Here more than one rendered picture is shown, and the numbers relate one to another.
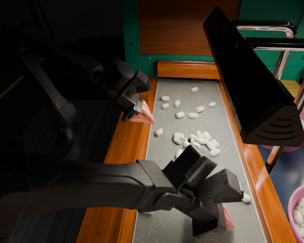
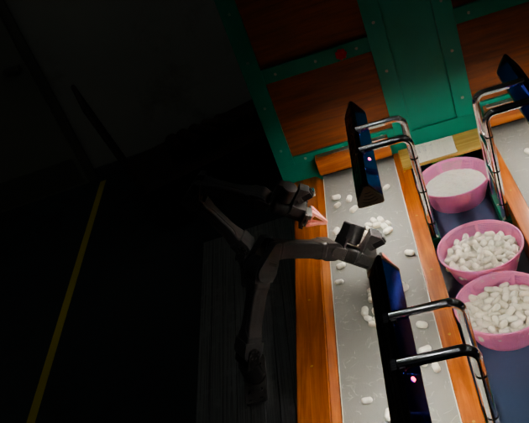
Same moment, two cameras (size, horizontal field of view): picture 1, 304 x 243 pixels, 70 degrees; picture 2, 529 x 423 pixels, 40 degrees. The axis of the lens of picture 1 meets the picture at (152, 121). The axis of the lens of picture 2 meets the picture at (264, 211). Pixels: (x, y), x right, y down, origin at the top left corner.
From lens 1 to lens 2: 1.91 m
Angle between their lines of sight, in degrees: 10
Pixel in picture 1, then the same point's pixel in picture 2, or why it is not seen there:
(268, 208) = (423, 252)
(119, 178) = (309, 242)
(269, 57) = (437, 113)
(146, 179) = (323, 242)
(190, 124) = (365, 214)
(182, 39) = (333, 127)
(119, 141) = not seen: hidden behind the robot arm
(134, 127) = (311, 233)
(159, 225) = (349, 287)
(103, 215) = (308, 291)
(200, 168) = (353, 232)
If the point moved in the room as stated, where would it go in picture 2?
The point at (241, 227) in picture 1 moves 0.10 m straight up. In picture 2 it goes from (406, 270) to (400, 246)
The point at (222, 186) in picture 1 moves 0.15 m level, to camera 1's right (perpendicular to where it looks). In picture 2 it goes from (369, 237) to (415, 222)
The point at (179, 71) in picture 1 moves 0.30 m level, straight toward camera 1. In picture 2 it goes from (343, 162) to (344, 201)
